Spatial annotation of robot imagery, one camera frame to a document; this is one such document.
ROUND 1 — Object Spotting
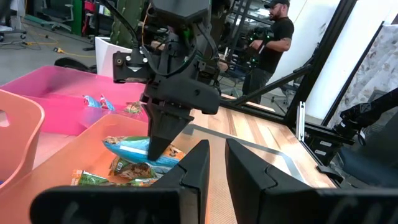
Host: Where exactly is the person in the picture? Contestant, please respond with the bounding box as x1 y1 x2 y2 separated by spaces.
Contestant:
337 118 398 189
241 0 295 105

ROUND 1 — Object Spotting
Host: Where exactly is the yellow extension cable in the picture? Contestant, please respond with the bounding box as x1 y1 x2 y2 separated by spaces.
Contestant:
21 30 96 59

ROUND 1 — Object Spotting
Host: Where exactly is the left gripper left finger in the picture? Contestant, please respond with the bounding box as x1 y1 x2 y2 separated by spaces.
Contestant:
29 139 212 224

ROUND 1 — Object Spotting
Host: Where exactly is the patterned grey curtain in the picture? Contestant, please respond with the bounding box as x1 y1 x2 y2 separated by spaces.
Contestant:
328 24 398 128

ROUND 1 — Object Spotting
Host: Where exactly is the black office chair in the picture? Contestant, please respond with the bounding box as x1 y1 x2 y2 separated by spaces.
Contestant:
40 2 75 32

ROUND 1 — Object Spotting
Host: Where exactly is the white planter pot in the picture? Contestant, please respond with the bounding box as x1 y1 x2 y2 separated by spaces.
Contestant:
94 36 134 78

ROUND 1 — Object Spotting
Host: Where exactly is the translucent pink bin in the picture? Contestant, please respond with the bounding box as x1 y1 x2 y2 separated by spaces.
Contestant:
0 65 150 138

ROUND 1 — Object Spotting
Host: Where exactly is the green cabinet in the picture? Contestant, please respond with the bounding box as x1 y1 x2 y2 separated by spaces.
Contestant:
70 0 83 35

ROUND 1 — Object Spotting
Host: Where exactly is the blue orange granola bar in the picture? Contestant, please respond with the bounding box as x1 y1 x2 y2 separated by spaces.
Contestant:
102 135 187 168

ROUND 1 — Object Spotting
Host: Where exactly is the green cactus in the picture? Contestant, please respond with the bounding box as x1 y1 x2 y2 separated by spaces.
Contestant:
109 0 147 50

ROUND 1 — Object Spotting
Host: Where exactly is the blue red granola bar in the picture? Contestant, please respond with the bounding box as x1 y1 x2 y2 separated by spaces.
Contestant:
82 94 101 110

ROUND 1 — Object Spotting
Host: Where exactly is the grey office chair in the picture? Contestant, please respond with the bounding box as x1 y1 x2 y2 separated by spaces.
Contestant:
0 0 28 43

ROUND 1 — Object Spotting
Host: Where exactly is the red chocolate chip granola bar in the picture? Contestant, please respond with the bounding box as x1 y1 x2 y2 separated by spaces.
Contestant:
99 94 116 112

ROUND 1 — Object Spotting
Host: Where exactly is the silver aluminium bracket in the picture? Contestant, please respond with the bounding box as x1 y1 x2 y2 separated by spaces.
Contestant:
294 101 306 142

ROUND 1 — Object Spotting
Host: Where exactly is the opaque orange handled bin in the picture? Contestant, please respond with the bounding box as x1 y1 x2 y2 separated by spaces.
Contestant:
0 89 46 202

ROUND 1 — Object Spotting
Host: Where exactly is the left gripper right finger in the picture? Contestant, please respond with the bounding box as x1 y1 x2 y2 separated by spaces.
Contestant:
224 138 398 224

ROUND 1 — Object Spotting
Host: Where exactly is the black rounded object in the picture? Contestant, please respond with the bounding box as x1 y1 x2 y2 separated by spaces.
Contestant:
53 57 98 75

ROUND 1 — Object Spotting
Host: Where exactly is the translucent orange bin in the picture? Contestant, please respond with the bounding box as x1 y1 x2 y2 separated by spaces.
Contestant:
0 112 216 224

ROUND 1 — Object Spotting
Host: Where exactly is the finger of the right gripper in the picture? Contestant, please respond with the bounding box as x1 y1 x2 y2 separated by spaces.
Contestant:
160 105 195 162
145 100 171 162

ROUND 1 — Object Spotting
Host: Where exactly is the green blue granola bar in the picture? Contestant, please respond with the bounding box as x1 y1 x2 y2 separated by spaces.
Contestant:
108 154 165 180

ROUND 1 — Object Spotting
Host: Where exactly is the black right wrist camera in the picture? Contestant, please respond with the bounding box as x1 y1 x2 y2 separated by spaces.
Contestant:
150 0 213 26

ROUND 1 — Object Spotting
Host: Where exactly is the orange green granola bar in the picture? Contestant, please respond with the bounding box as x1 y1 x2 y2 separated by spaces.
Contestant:
71 169 165 189

